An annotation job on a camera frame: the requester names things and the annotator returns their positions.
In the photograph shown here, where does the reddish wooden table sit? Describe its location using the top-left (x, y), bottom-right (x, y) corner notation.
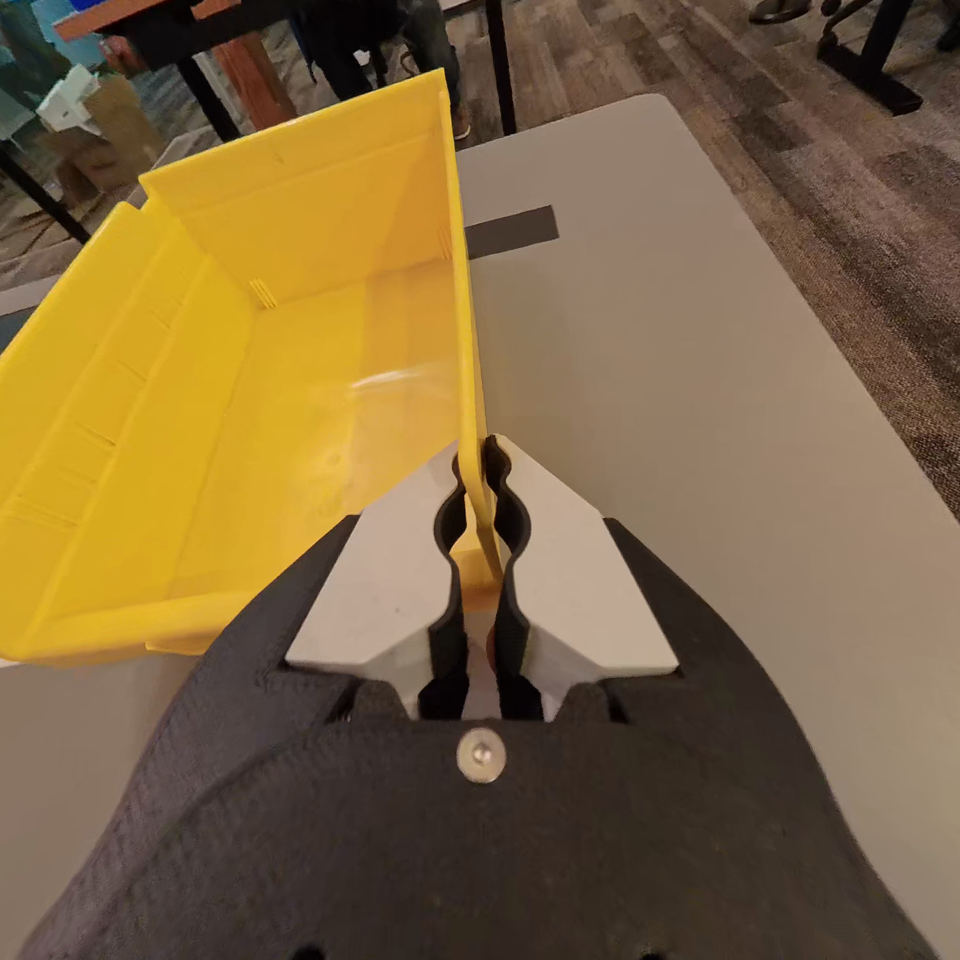
top-left (52, 0), bottom-right (301, 135)

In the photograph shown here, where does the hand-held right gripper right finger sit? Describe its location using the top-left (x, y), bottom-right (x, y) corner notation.
top-left (483, 433), bottom-right (681, 723)

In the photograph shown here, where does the brown cardboard box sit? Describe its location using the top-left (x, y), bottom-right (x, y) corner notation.
top-left (37, 71), bottom-right (170, 207)

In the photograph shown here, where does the black metal pole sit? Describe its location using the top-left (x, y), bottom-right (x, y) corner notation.
top-left (486, 0), bottom-right (519, 136)

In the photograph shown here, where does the white foam block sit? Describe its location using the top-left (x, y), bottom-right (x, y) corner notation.
top-left (36, 63), bottom-right (102, 136)

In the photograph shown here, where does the yellow plastic bin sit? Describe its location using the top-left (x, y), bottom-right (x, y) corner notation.
top-left (0, 67), bottom-right (505, 669)

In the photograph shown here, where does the short black tape strip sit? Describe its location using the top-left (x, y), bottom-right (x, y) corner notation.
top-left (463, 204), bottom-right (561, 261)

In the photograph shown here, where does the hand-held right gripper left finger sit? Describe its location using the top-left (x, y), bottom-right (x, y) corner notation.
top-left (285, 441), bottom-right (472, 721)

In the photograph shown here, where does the black table leg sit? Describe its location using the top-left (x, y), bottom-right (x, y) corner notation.
top-left (176, 56), bottom-right (245, 144)
top-left (0, 142), bottom-right (93, 245)

